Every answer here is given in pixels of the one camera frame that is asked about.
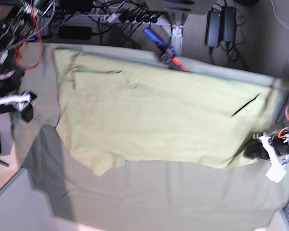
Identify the blue orange bar clamp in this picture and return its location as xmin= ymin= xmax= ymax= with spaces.
xmin=143 ymin=27 xmax=189 ymax=72

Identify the aluminium table leg frame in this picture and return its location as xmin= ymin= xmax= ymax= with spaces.
xmin=159 ymin=12 xmax=188 ymax=56

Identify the grey power strip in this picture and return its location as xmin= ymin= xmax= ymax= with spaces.
xmin=97 ymin=12 xmax=164 ymax=24

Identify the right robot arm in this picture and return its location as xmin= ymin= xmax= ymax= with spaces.
xmin=0 ymin=0 xmax=43 ymax=122

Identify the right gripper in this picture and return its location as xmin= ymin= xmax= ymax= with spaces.
xmin=0 ymin=69 xmax=37 ymax=123

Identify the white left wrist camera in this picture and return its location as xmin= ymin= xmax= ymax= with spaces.
xmin=265 ymin=164 xmax=287 ymax=183

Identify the black power adapter pair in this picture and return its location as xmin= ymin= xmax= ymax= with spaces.
xmin=205 ymin=5 xmax=237 ymax=48

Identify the black power brick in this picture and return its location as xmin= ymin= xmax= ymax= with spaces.
xmin=58 ymin=26 xmax=92 ymax=40

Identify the grey-green table cloth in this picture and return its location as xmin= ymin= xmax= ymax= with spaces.
xmin=13 ymin=43 xmax=289 ymax=231

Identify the grey cardboard box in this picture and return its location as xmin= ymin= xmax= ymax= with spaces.
xmin=0 ymin=168 xmax=57 ymax=231

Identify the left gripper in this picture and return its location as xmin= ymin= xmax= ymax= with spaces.
xmin=244 ymin=127 xmax=289 ymax=166

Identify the light yellow-green T-shirt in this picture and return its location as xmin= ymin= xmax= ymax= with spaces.
xmin=53 ymin=49 xmax=279 ymax=176

